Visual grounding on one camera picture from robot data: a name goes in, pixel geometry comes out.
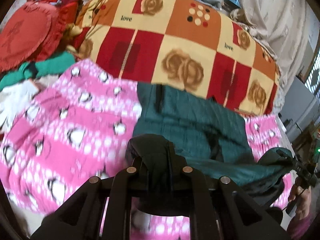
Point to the orange red rose patterned quilt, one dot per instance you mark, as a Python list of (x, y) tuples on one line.
[(184, 44)]

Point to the person's right hand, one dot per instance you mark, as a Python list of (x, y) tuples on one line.
[(303, 206)]

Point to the grey cabinet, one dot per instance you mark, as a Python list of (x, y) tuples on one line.
[(299, 109)]

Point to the pink penguin fleece blanket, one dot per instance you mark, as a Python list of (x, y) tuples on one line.
[(75, 129)]

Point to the white fluffy cloth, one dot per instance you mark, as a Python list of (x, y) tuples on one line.
[(13, 100)]

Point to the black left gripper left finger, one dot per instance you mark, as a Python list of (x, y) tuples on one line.
[(99, 209)]

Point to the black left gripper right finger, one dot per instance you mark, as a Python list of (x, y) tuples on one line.
[(219, 209)]

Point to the beige curtain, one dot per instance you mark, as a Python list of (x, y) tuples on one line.
[(282, 27)]

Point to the dark teal quilted garment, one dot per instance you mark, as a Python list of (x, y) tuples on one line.
[(217, 141)]

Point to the red round ruffled pillow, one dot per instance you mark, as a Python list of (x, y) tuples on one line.
[(33, 33)]

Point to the green cloth garment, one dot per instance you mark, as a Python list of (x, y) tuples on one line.
[(55, 65)]

